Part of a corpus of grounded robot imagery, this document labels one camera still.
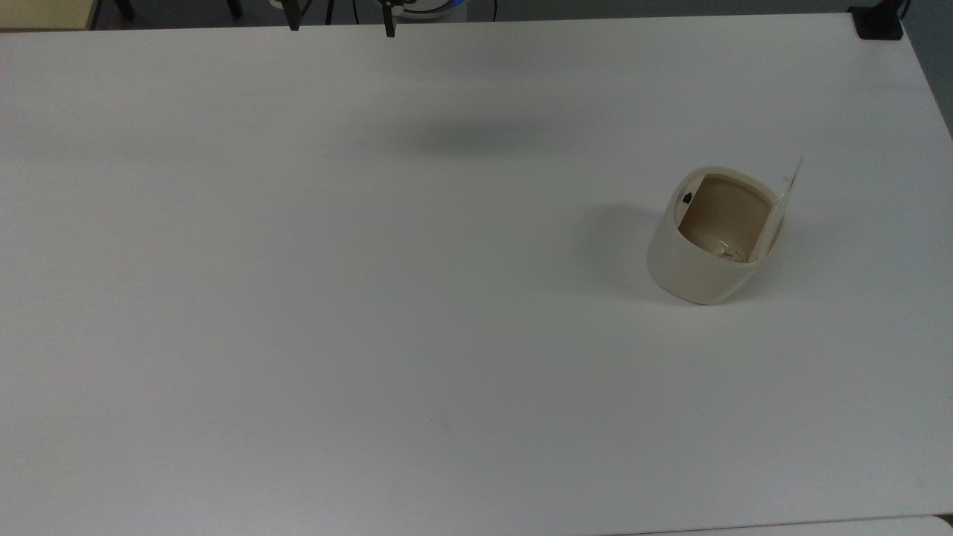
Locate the light wooden table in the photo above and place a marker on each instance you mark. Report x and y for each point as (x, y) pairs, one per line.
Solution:
(45, 13)

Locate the black stand leg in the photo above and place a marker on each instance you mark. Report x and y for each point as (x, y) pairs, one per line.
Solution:
(125, 7)
(234, 7)

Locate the black table clamp mount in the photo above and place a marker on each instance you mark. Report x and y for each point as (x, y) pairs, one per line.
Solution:
(878, 22)

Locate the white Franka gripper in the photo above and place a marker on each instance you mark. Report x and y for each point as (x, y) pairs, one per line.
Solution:
(275, 3)

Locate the cream plastic trash bin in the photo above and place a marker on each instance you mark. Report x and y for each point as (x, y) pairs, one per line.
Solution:
(692, 272)

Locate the cream trash bin lid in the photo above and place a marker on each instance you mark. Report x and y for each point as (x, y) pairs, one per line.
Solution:
(778, 212)

